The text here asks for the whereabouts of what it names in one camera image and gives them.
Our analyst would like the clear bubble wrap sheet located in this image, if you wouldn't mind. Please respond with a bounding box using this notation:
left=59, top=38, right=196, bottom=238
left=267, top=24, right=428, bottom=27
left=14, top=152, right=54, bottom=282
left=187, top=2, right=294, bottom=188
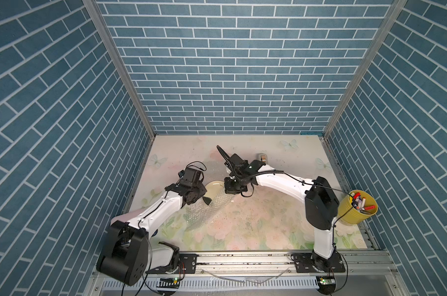
left=184, top=194, right=235, bottom=231

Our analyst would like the grey tape dispenser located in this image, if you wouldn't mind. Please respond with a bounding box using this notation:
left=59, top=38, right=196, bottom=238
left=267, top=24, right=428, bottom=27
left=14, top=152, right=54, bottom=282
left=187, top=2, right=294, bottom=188
left=259, top=154, right=267, bottom=164

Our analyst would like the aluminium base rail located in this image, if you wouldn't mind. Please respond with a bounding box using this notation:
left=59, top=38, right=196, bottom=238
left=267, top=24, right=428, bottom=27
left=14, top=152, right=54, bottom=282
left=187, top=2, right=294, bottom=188
left=84, top=249, right=409, bottom=296

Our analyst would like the aluminium corner post right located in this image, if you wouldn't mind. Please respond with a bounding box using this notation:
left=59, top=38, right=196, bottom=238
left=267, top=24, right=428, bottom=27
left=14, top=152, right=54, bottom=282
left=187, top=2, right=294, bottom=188
left=322, top=0, right=407, bottom=139

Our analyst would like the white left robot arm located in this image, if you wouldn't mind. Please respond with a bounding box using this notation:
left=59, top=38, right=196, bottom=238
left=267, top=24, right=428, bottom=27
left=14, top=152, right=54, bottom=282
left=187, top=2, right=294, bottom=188
left=96, top=165, right=207, bottom=286

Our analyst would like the yellow pen bucket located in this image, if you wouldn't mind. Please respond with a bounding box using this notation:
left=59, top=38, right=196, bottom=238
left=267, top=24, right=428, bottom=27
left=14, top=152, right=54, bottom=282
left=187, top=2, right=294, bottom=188
left=338, top=190, right=378, bottom=224

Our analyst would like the aluminium corner post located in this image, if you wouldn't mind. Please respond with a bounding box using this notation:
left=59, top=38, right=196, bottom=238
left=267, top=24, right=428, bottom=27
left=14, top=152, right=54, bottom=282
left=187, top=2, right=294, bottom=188
left=83, top=0, right=156, bottom=141
left=322, top=0, right=407, bottom=139

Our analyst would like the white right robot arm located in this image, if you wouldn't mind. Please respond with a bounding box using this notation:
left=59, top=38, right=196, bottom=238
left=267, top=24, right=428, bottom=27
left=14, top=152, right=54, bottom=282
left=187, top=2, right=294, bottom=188
left=219, top=149, right=339, bottom=260

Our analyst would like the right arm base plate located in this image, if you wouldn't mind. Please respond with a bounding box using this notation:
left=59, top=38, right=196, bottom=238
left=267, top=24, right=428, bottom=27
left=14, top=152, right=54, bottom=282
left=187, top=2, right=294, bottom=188
left=290, top=252, right=346, bottom=273

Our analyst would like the aluminium corner post left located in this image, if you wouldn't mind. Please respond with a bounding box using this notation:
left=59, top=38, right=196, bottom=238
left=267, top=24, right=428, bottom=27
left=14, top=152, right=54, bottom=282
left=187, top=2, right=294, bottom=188
left=83, top=0, right=156, bottom=141

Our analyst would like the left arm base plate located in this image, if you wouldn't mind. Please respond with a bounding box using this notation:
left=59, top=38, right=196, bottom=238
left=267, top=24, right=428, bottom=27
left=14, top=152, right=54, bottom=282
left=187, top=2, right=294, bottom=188
left=146, top=254, right=198, bottom=275

